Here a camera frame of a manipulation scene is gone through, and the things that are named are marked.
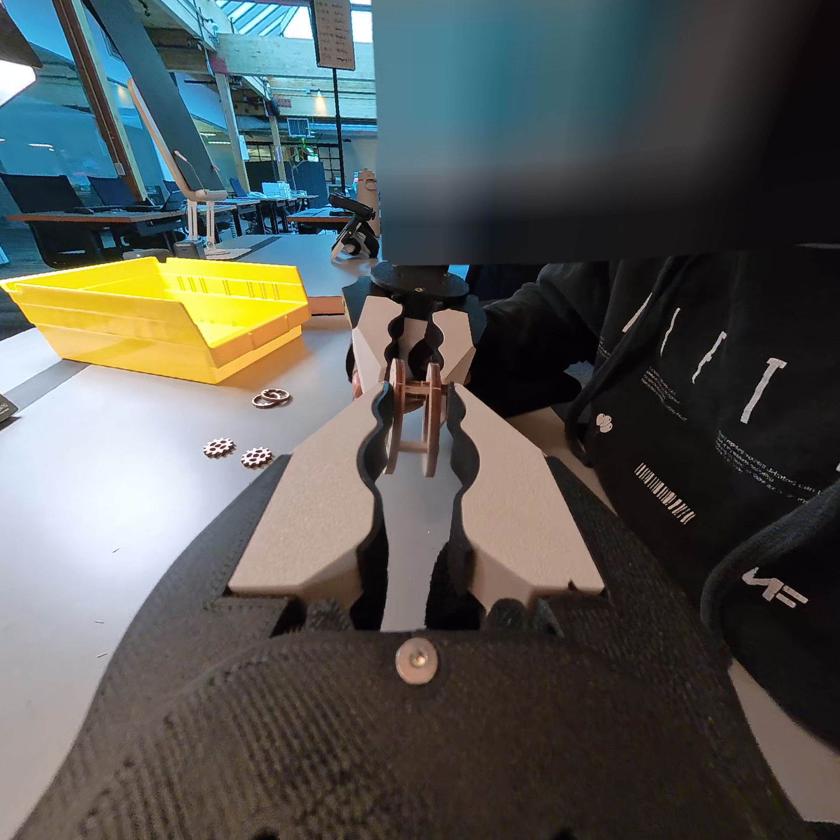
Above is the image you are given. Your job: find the background wooden desk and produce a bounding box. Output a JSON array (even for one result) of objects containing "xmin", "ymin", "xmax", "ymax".
[
  {"xmin": 7, "ymin": 203, "xmax": 238, "ymax": 268},
  {"xmin": 287, "ymin": 206, "xmax": 355, "ymax": 236}
]

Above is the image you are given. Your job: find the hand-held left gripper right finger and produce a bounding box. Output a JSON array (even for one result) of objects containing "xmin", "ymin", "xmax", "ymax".
[{"xmin": 448, "ymin": 382, "xmax": 606, "ymax": 618}]

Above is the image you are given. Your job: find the black white device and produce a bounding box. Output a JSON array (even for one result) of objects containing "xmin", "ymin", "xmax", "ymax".
[{"xmin": 328, "ymin": 192, "xmax": 382, "ymax": 263}]

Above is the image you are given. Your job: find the wooden spool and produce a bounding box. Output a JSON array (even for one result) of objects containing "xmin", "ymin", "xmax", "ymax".
[{"xmin": 384, "ymin": 360, "xmax": 451, "ymax": 479}]

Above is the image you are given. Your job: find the person's left forearm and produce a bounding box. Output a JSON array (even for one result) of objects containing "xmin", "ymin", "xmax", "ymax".
[{"xmin": 700, "ymin": 481, "xmax": 840, "ymax": 753}]

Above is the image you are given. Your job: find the yellow plastic bin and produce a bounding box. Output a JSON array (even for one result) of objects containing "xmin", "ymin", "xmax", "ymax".
[{"xmin": 0, "ymin": 256, "xmax": 312, "ymax": 385}]

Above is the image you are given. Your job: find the white angled panel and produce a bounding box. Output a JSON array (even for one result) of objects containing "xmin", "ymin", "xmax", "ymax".
[{"xmin": 0, "ymin": 26, "xmax": 44, "ymax": 110}]

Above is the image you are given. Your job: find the black screen on stand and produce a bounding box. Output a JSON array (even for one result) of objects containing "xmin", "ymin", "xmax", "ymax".
[{"xmin": 85, "ymin": 0, "xmax": 256, "ymax": 261}]

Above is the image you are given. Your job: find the black office chair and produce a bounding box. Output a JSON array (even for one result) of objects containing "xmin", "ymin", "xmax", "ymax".
[
  {"xmin": 87, "ymin": 176, "xmax": 143, "ymax": 209},
  {"xmin": 0, "ymin": 172, "xmax": 84, "ymax": 215}
]

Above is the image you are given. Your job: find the person's black hoodie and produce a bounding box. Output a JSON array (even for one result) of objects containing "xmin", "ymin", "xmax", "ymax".
[{"xmin": 566, "ymin": 246, "xmax": 840, "ymax": 595}]

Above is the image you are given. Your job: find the person's right forearm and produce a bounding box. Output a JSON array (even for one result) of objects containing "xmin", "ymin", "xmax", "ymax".
[{"xmin": 469, "ymin": 262, "xmax": 619, "ymax": 419}]

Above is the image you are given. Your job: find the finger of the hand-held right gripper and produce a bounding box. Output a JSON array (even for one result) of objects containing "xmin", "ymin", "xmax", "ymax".
[
  {"xmin": 351, "ymin": 295, "xmax": 406, "ymax": 395},
  {"xmin": 430, "ymin": 310, "xmax": 479, "ymax": 388}
]

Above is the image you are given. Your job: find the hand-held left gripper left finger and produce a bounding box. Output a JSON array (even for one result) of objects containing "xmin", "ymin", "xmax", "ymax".
[{"xmin": 226, "ymin": 381, "xmax": 389, "ymax": 601}]

